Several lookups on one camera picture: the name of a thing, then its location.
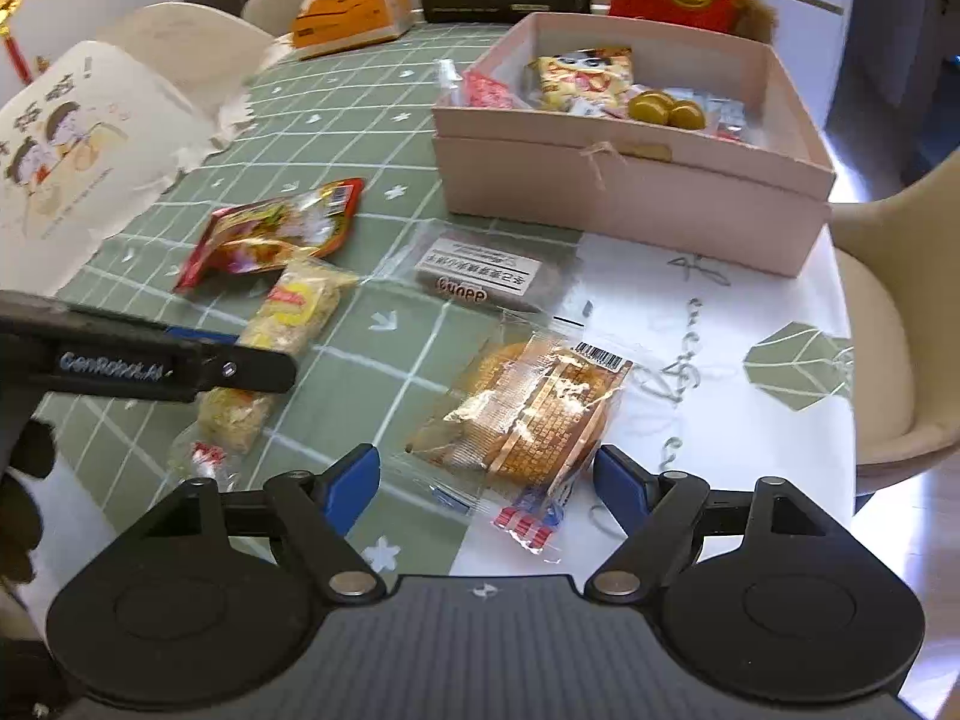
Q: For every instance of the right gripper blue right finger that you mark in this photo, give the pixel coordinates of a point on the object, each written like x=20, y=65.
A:
x=658, y=513

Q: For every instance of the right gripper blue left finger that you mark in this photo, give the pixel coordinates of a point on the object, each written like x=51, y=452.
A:
x=315, y=513

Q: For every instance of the golden pastry clear packet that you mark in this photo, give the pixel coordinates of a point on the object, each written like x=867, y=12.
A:
x=505, y=445

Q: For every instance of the oat bar snack packet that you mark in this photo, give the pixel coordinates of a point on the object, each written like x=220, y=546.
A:
x=261, y=366

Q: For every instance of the red shiny snack bag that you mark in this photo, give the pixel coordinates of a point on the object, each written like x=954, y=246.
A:
x=265, y=236

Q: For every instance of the dark brownie clear packet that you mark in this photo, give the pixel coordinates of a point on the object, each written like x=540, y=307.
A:
x=483, y=268

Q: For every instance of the green plums vacuum pack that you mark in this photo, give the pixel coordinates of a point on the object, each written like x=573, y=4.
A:
x=659, y=108

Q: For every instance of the red pink snack packet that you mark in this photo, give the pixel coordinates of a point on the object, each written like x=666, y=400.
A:
x=481, y=91

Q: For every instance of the left black gloved hand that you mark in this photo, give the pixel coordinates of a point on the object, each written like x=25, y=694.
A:
x=28, y=449

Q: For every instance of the cream canvas tote bag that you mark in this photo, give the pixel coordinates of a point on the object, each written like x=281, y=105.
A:
x=93, y=144

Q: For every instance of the white chair left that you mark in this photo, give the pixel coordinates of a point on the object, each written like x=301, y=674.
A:
x=191, y=45

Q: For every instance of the pink cardboard box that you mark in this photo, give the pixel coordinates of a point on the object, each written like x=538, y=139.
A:
x=760, y=203

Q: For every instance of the beige chair right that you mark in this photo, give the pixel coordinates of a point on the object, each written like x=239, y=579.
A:
x=898, y=261

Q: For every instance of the beige chair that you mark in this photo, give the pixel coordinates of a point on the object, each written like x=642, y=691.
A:
x=273, y=16
x=898, y=261

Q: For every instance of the clear blue snack packet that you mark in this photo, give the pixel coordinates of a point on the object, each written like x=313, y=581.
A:
x=718, y=117

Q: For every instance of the beige chair far left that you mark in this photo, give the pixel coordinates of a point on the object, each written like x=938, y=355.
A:
x=273, y=16

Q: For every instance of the yellow cartoon snack bag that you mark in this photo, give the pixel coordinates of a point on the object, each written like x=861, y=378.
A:
x=600, y=76

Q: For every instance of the orange tissue box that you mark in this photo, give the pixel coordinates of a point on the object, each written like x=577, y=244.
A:
x=324, y=27

